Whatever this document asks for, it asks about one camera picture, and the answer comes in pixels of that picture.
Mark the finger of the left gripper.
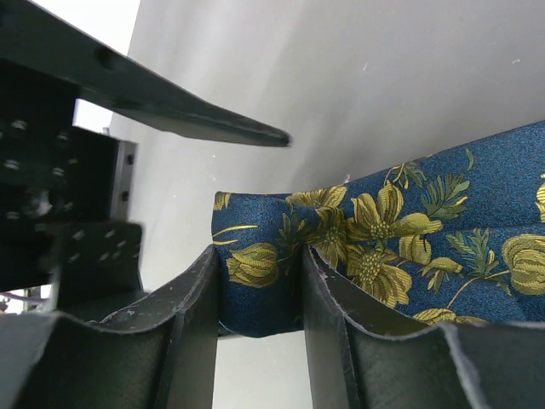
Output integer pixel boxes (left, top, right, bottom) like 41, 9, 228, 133
1, 1, 290, 147
46, 222, 143, 309

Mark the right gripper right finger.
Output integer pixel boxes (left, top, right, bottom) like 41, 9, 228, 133
301, 247, 544, 408

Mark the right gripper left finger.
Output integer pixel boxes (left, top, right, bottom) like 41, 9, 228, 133
1, 247, 220, 408

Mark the blue yellow floral tie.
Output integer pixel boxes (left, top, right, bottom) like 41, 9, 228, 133
211, 122, 544, 337

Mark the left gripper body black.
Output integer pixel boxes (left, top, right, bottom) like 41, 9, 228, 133
1, 60, 135, 290

